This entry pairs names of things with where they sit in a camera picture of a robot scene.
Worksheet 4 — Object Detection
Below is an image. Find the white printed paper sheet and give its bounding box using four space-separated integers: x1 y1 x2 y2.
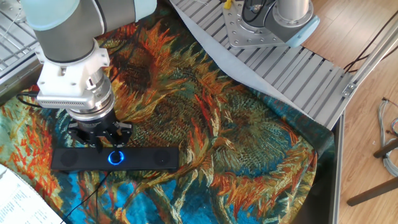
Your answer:
0 164 65 224

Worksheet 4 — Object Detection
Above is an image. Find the grey cable bundle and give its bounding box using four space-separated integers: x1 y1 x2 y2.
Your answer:
376 98 398 178

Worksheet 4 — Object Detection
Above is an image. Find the aluminium frame beam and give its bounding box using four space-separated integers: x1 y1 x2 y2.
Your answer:
329 111 346 224
341 18 398 99

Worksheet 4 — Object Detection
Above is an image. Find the sunflower painting cloth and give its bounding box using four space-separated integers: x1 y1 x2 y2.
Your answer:
0 6 336 224

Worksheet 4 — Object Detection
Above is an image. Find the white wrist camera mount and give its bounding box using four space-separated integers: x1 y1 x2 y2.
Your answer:
34 46 113 110

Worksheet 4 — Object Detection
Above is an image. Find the dark wooden furniture leg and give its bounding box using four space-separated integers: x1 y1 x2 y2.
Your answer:
346 176 398 207
373 138 398 159

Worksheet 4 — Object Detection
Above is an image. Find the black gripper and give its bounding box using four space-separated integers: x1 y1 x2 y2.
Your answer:
67 111 134 153

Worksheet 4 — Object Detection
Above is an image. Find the black bar speaker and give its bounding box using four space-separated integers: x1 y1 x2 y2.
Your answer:
50 146 180 172

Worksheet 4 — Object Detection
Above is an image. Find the thin black speaker cable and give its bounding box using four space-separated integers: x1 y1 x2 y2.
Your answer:
60 170 111 224

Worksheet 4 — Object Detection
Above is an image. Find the black knob blue light ring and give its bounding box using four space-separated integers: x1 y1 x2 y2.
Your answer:
107 149 125 166

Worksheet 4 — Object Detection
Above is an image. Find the black base cable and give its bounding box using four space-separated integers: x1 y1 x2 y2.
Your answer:
242 0 274 22

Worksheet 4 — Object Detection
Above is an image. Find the silver mounting plate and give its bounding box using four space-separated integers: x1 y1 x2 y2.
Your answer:
0 0 27 24
222 1 295 50

